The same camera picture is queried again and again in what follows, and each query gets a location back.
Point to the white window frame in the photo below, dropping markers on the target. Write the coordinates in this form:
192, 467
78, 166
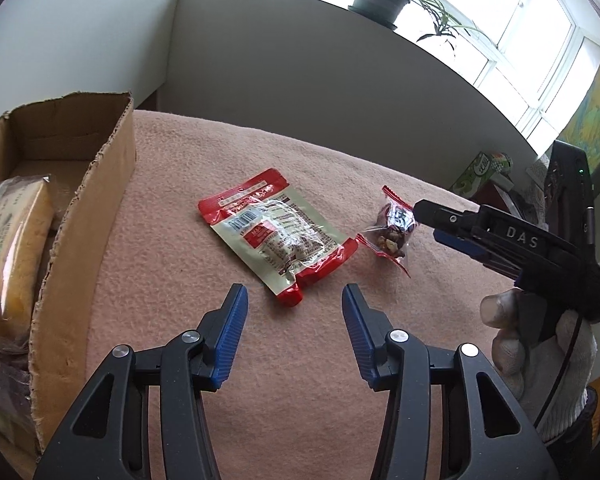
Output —
530, 35

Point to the red clear nut candy packet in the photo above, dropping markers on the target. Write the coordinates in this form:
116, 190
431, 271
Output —
392, 232

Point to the yellow cake in clear wrapper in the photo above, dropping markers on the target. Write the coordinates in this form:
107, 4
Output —
10, 260

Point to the pink blanket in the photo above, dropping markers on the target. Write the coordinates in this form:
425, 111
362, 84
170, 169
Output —
290, 360

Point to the yellow green wall poster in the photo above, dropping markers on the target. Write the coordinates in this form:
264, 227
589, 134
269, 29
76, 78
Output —
597, 120

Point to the red white snack pouch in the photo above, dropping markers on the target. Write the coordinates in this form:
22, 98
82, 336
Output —
275, 235

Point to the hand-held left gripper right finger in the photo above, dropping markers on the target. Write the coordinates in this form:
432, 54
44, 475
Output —
362, 340

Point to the person's right hand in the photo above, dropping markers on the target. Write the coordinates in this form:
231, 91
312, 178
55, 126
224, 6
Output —
545, 375

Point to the cardboard box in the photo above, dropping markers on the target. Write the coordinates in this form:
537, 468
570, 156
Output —
85, 240

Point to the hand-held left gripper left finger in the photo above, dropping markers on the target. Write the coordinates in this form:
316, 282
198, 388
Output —
227, 340

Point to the orange packet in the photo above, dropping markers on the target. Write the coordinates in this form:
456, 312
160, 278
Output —
598, 402

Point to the green carton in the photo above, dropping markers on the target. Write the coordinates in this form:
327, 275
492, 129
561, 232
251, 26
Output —
475, 172

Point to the dark clear snack packet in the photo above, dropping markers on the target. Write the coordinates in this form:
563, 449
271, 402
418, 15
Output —
2, 390

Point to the dark red box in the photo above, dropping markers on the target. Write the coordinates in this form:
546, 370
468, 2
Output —
495, 200

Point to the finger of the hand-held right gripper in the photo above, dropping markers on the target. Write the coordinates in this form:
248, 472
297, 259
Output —
475, 250
447, 217

